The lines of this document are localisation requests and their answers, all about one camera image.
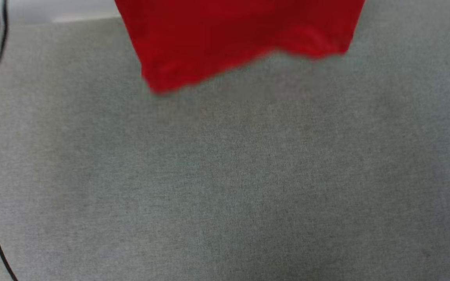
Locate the grey fabric sofa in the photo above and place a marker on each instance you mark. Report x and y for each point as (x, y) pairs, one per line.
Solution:
(248, 175)

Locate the red shirt with white collar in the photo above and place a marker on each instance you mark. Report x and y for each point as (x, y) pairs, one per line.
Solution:
(229, 35)

